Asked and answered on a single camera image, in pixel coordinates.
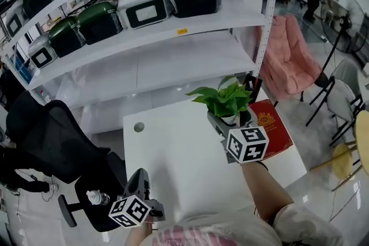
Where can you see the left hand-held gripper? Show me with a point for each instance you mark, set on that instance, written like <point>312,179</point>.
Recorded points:
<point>135,207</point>

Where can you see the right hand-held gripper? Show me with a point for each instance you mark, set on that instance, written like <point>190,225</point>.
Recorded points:
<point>248,145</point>

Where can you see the green potted plant white pot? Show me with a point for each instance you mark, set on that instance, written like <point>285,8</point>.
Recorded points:
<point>222,100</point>

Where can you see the person's left forearm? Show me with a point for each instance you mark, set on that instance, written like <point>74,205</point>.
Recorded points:
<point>139,234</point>

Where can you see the person's right forearm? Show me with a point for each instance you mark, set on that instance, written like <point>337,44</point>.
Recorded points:
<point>261,187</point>

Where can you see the red gold-printed book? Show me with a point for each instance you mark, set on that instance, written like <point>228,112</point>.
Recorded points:
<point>274,129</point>

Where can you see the black red desk gadget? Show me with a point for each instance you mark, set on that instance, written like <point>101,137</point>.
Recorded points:
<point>253,85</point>

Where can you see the pink padded lounge chair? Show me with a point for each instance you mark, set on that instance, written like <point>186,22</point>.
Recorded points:
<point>288,60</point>

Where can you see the white metal shelf rack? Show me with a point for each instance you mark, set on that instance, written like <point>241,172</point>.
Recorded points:
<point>178,49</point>

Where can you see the person's white printed shirt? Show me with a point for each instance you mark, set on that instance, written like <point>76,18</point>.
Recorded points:
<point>230,230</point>

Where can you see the yellow shelf label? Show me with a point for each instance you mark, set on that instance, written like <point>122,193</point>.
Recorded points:
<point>182,31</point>

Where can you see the black mesh office chair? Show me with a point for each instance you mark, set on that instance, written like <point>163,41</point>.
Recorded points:
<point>54,138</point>

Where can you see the grey black folding chair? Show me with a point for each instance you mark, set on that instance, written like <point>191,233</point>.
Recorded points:
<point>344,95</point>

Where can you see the yellow wooden stool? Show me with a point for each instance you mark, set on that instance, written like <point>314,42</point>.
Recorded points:
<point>343,161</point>

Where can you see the round wooden table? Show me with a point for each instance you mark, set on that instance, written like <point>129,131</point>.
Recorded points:
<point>363,141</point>

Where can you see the white hard case black panel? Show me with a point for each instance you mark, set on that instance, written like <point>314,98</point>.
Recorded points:
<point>15,21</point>
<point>144,8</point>
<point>41,53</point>

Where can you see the black standing fan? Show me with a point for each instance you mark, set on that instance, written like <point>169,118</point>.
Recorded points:
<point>343,23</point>

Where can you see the blue storage box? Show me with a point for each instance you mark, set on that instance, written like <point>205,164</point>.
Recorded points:
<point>21,69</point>

